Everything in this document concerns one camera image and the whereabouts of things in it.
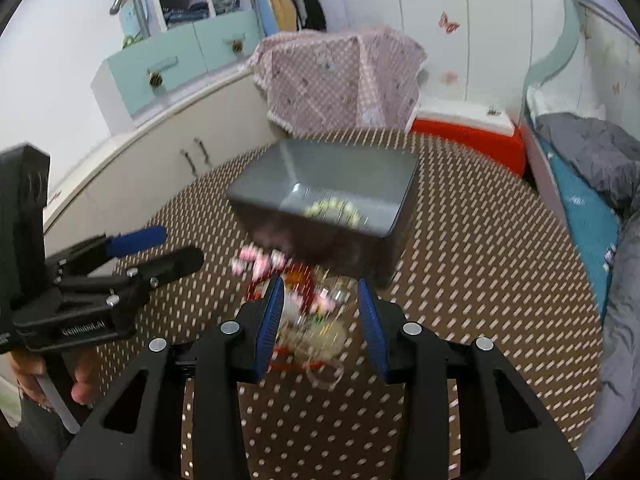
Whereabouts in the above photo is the pink flower hair clip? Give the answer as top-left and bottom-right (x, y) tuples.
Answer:
(230, 244), (288, 282)

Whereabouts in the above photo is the grey metal jewelry box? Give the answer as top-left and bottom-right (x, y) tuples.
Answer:
(227, 139), (419, 288)

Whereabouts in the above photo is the green bead bracelet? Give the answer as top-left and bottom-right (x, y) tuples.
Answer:
(304, 197), (369, 231)

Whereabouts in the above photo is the clear bead bracelet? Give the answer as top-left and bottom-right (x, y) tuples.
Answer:
(294, 318), (352, 392)

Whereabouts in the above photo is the cream low cabinet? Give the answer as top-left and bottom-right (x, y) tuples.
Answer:
(43, 70), (285, 254)

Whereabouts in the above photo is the red storage box white lid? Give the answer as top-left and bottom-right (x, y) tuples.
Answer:
(410, 98), (527, 177)

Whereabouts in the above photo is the teal bed sheet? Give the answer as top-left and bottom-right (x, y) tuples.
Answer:
(539, 139), (620, 320)

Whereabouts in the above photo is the person's left hand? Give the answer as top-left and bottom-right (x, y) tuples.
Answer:
(8, 346), (104, 406)

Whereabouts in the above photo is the grey duvet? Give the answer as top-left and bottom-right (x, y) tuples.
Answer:
(534, 113), (639, 478)

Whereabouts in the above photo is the teal bunk bed frame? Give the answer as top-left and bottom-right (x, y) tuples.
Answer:
(519, 0), (640, 126)

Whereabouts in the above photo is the white wardrobe with butterflies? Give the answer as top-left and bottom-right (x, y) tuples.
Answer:
(344, 0), (564, 119)

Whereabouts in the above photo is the pink checkered bear cloth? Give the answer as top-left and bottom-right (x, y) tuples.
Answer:
(248, 26), (427, 136)

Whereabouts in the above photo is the brown polka dot tablecloth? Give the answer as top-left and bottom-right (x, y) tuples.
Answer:
(99, 130), (602, 479)

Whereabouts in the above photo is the teal drawer shelf unit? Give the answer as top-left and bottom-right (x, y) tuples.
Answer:
(91, 0), (262, 134)

